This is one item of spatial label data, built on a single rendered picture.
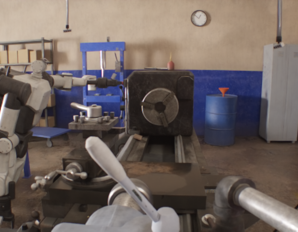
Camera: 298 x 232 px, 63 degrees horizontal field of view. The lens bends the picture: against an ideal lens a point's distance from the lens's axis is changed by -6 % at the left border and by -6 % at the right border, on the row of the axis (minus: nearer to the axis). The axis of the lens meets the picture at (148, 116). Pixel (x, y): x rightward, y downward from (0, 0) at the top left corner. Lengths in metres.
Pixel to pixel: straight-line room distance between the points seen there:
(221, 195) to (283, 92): 4.90
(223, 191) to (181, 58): 5.00
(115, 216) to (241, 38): 5.20
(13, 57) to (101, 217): 5.55
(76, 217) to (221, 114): 3.98
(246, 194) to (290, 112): 5.03
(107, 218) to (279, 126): 4.96
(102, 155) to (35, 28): 5.84
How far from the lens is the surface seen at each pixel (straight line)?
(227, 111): 4.67
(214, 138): 4.76
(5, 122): 1.37
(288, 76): 5.18
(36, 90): 1.44
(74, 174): 0.89
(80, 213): 0.92
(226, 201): 0.28
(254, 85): 5.51
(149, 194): 0.51
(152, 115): 1.77
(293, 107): 5.28
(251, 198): 0.25
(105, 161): 0.25
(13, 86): 1.33
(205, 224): 0.83
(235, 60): 5.39
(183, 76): 1.89
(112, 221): 0.37
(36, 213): 1.13
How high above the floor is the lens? 1.34
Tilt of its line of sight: 10 degrees down
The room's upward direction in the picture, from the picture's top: straight up
